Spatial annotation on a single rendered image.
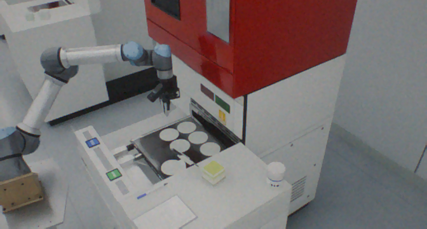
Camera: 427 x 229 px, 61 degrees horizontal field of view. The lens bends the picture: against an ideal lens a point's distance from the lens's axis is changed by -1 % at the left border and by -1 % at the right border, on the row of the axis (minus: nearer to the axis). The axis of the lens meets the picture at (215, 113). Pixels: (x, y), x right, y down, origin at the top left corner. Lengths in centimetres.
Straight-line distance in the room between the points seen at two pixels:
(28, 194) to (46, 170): 22
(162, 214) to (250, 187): 37
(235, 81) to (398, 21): 155
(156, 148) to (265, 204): 63
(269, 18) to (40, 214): 128
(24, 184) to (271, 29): 124
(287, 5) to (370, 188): 185
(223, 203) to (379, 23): 186
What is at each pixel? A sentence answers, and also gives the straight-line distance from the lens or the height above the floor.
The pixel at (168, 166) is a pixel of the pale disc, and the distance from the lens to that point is 173.
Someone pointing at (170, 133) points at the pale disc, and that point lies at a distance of 191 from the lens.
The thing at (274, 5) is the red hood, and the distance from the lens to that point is 151.
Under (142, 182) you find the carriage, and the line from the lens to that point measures 171.
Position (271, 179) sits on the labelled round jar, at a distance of 150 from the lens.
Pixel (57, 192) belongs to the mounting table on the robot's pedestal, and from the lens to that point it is 187.
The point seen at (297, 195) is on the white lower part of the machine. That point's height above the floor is 24.
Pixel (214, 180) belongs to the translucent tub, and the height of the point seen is 101.
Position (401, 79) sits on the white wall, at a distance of 289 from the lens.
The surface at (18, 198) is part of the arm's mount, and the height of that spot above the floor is 88.
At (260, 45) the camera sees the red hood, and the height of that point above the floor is 144.
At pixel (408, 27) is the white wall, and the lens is 276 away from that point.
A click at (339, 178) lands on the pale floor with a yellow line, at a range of 304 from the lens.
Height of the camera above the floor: 210
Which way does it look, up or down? 36 degrees down
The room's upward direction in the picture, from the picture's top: 1 degrees counter-clockwise
